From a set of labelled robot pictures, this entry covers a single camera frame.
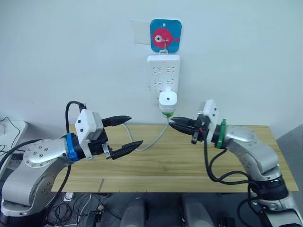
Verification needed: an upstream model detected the blue left wrist band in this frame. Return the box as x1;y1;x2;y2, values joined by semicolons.
65;133;79;161

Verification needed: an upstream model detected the white power strip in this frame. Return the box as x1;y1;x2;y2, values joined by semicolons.
146;54;182;107

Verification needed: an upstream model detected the black floor box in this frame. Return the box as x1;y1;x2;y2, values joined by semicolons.
85;209;104;227

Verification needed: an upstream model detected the metal wall hook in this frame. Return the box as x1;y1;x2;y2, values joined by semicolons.
160;39;170;54

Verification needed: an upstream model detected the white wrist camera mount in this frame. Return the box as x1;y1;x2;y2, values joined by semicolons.
197;99;220;144
74;109;105;161

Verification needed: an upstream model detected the green-based repellent liquid bottle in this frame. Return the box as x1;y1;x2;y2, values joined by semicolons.
160;107;177;118

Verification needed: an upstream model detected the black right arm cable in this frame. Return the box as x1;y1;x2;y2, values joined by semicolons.
203;138;263;213

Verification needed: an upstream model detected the dark rounded shape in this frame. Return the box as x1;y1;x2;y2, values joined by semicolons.
181;193;215;227
120;197;146;227

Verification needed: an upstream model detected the white side desk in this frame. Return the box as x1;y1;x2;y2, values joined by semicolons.
0;120;28;154

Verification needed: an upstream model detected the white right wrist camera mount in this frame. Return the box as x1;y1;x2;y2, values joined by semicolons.
197;99;220;144

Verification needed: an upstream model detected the blue fish wall hook plate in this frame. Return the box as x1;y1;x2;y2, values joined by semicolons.
150;18;183;52

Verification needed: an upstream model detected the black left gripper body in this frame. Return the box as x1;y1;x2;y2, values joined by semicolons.
89;129;112;158

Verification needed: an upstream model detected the green right wrist band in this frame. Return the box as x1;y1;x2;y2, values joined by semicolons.
214;119;228;149

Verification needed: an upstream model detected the clear adhesive wall patch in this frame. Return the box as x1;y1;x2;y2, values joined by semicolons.
130;20;152;45

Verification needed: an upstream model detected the white power strip cable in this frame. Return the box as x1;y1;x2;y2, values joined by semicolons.
121;117;170;152

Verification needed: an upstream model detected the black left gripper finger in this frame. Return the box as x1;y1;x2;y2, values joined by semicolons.
110;140;144;161
101;115;133;127

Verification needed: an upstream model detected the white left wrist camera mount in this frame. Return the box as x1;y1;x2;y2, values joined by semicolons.
74;109;105;161

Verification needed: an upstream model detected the white mosquito repellent heater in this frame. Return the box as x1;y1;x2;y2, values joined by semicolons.
158;88;178;111

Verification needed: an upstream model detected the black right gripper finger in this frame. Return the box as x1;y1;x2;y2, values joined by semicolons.
171;122;196;136
170;116;196;126

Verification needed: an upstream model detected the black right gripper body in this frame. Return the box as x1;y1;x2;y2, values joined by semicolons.
191;115;210;144

